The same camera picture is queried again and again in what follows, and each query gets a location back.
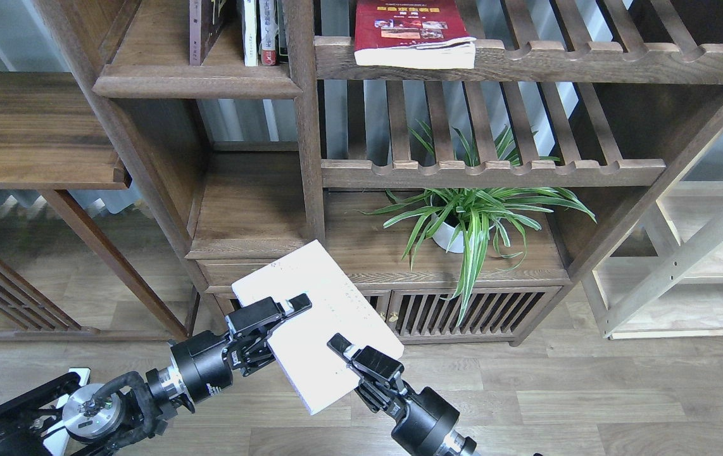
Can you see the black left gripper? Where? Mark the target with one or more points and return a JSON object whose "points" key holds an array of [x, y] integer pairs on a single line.
{"points": [[202, 366]]}

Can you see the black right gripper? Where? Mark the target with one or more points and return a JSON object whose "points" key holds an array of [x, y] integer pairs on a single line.
{"points": [[424, 423]]}

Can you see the white lavender book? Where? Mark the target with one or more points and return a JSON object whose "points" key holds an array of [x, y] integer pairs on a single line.
{"points": [[318, 375]]}

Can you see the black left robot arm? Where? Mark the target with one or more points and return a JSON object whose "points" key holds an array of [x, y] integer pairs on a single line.
{"points": [[130, 408]]}

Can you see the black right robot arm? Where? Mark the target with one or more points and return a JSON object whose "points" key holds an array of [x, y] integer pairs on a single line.
{"points": [[463, 446]]}

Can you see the red book on shelf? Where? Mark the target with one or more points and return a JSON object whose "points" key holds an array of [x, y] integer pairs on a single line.
{"points": [[427, 35]]}

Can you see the light wooden shelf rack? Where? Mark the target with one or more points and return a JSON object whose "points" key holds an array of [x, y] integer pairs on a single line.
{"points": [[678, 292]]}

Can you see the left slatted cabinet door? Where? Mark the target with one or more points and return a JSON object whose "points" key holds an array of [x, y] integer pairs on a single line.
{"points": [[378, 300]]}

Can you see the slatted cabinet door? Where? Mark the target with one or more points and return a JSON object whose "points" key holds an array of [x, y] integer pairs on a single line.
{"points": [[378, 300], [491, 314]]}

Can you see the small wooden drawer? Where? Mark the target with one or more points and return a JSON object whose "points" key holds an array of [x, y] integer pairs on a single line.
{"points": [[221, 273]]}

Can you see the right slatted cabinet door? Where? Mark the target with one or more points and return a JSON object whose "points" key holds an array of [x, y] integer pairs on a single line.
{"points": [[491, 314]]}

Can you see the dark wooden bookshelf cabinet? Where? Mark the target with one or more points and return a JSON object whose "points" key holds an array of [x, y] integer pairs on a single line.
{"points": [[252, 162]]}

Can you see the white metal leg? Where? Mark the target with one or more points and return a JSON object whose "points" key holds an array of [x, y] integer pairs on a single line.
{"points": [[57, 437]]}

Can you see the red spine upright book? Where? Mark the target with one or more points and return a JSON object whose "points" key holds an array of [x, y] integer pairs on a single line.
{"points": [[269, 32]]}

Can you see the white upright book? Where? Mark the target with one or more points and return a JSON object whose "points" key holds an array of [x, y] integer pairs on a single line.
{"points": [[250, 33]]}

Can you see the dark slatted wooden bench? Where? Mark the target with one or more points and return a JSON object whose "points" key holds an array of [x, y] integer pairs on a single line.
{"points": [[32, 314]]}

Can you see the dark wooden side table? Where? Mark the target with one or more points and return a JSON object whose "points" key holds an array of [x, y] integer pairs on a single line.
{"points": [[52, 142]]}

